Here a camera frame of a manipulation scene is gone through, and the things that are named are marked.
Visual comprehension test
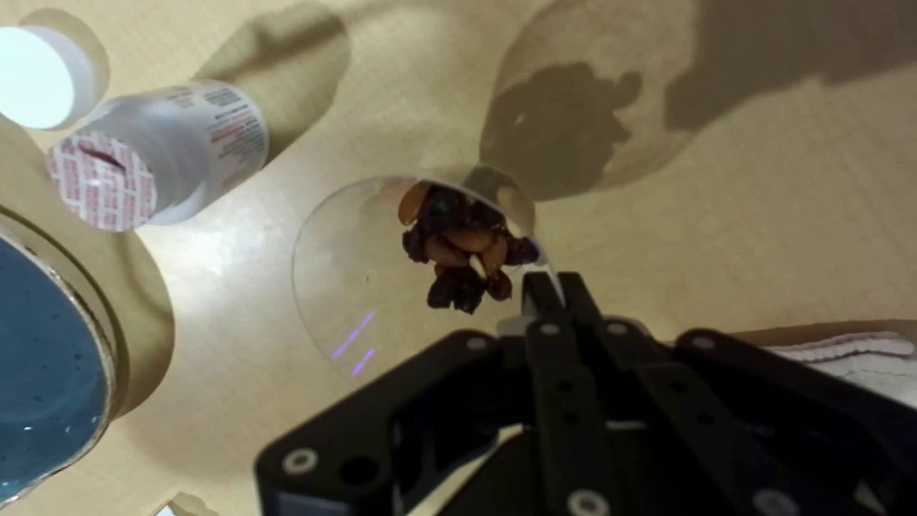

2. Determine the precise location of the white pill bottle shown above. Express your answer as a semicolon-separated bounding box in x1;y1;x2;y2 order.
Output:
44;76;273;234

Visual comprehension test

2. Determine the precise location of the white bottle cap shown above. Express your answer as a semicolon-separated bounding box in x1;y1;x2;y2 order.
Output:
0;22;98;135

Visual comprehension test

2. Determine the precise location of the blue ceramic plate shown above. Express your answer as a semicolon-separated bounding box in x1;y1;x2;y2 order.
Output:
0;204;123;511

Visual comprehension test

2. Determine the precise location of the grey folded towel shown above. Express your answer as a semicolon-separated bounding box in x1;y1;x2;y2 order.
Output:
755;327;917;409

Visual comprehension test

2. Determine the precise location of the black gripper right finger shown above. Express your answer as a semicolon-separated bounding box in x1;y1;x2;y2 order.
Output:
545;270;917;516

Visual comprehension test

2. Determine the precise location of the small brown pinecone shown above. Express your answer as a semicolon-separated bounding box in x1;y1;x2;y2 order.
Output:
289;164;543;385

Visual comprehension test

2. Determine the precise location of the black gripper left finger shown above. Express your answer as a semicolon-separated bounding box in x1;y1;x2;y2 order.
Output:
255;276;563;516

